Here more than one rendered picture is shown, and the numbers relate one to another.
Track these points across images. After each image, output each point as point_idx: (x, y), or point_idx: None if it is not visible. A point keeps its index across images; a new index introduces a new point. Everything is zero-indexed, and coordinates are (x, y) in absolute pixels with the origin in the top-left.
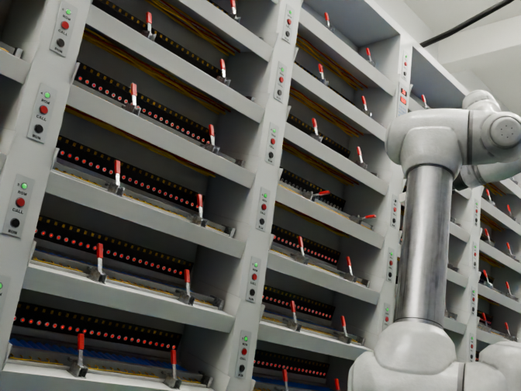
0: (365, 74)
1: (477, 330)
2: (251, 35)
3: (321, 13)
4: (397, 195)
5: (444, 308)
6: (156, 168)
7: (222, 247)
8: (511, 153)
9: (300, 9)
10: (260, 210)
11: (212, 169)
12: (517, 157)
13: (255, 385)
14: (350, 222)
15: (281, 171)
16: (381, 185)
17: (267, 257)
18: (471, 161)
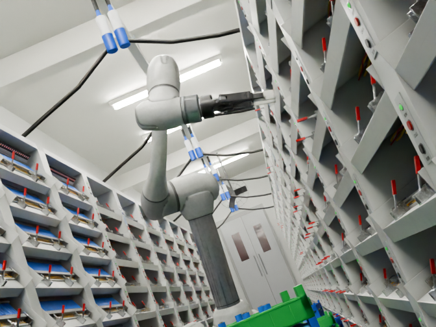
0: None
1: (399, 71)
2: (273, 83)
3: None
4: (294, 49)
5: (213, 296)
6: None
7: (334, 211)
8: (154, 219)
9: (254, 26)
10: (320, 178)
11: (314, 172)
12: (152, 214)
13: (394, 280)
14: (316, 128)
15: (305, 145)
16: (295, 61)
17: (335, 202)
18: (176, 212)
